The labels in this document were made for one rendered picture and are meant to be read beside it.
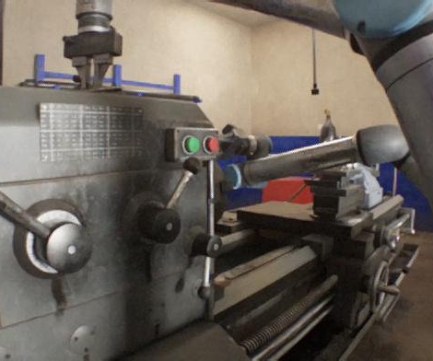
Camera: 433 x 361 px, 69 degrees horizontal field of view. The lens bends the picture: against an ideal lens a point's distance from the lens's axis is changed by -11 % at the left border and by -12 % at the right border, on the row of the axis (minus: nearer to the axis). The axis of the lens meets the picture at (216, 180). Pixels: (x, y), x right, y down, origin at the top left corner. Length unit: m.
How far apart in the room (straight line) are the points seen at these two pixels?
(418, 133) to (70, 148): 0.46
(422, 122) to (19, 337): 0.59
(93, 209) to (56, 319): 0.19
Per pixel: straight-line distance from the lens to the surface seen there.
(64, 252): 0.49
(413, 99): 0.37
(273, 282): 1.10
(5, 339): 0.58
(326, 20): 0.59
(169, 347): 0.75
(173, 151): 0.65
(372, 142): 1.07
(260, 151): 1.41
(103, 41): 0.82
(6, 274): 0.54
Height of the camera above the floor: 1.24
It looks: 6 degrees down
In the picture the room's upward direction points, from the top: straight up
